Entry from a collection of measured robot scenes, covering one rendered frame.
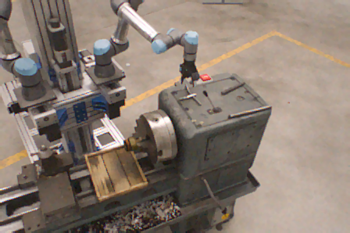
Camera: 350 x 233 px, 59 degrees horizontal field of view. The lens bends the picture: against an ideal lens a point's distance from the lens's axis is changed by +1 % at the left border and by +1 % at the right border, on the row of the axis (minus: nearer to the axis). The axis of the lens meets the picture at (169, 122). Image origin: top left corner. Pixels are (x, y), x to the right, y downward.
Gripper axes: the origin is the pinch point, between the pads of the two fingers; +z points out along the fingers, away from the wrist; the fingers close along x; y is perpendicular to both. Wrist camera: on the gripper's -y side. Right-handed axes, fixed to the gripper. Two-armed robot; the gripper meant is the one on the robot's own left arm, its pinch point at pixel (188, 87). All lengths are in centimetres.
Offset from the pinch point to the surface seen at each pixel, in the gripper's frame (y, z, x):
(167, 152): -27.7, 20.1, 25.7
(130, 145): -15, 19, 44
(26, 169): 8, 39, 103
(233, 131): -32.7, 13.2, -14.4
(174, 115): -13.0, 6.7, 15.2
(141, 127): -8.4, 14.1, 34.7
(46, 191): -18, 33, 94
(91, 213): -27, 54, 75
